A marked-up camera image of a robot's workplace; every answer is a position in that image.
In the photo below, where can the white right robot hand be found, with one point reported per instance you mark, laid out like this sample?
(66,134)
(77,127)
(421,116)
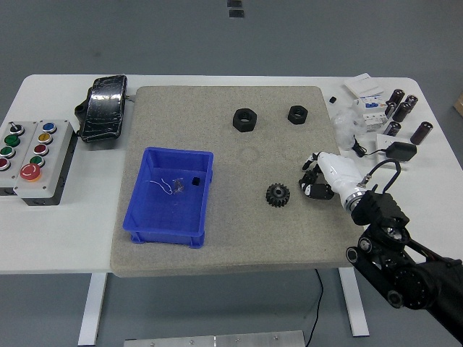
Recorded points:
(338,170)

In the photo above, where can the black toothed gear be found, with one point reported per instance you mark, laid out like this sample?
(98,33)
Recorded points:
(278,195)

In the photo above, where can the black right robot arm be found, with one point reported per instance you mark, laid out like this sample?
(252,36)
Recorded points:
(416,274)

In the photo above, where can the small black hex nut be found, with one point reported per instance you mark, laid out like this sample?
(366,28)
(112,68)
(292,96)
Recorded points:
(293,119)

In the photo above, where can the large black hex nut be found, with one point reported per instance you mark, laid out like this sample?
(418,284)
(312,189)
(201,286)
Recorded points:
(239,124)

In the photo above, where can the brown cardboard box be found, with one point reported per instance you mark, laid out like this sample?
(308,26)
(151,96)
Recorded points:
(459,103)

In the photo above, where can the blue plastic box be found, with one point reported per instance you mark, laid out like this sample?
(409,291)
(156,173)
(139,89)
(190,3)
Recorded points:
(170,213)

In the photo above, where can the grey emergency stop button box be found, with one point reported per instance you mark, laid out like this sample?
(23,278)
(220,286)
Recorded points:
(54,144)

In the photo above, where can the crumpled clear plastic bag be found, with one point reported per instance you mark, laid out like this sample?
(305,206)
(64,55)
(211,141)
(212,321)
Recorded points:
(345,126)

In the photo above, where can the white square plate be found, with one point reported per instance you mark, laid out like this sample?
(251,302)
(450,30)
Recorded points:
(381,141)

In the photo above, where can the white circuit breaker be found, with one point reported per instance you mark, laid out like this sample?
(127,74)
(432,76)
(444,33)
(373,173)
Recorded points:
(372,115)

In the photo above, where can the black power adapter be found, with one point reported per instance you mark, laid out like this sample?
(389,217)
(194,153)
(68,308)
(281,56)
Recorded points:
(401,151)

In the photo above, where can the dark cylindrical capacitor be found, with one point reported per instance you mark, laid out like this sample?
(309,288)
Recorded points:
(401,112)
(390,110)
(396,97)
(421,133)
(412,101)
(393,129)

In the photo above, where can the white flat carton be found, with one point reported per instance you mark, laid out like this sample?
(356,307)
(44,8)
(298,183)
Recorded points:
(363,86)

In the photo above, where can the grey-brown mat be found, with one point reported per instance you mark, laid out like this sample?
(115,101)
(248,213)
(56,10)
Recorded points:
(231,235)

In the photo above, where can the white table leg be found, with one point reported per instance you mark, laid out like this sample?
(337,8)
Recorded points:
(92,307)
(356,307)

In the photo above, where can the small clear parts bag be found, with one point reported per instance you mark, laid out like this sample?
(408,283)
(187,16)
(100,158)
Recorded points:
(178,185)

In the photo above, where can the black floor marker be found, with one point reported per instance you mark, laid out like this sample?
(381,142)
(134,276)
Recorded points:
(236,13)
(235,3)

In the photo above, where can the silver metal plate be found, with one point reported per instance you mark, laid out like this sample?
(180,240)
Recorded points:
(217,339)

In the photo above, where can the black wrapped foot pedal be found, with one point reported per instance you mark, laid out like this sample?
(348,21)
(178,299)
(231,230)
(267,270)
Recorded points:
(103,108)

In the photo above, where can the grey selector switch button box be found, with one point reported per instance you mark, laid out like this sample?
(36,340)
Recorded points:
(21,142)

